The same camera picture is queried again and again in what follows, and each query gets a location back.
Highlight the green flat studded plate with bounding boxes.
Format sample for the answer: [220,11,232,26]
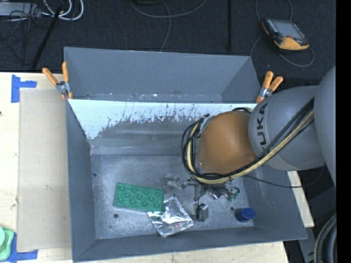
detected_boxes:
[113,182,166,214]

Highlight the grey metal bin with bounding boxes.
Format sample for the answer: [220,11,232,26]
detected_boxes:
[63,47,308,263]

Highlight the pale wood flat board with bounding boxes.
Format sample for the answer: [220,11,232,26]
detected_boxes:
[16,88,72,253]

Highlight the silver foil packet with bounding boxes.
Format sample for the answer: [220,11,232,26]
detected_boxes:
[146,195,195,238]

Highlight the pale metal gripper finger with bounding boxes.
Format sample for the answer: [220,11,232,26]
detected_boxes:
[163,173,184,182]
[165,180,188,191]

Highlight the blue round cap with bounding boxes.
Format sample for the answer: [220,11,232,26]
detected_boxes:
[235,207,257,224]

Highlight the pale green plastic thing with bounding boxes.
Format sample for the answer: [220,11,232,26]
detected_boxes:
[0,225,15,260]

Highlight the black cylinder on white bracket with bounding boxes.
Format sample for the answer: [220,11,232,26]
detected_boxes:
[191,185,210,222]

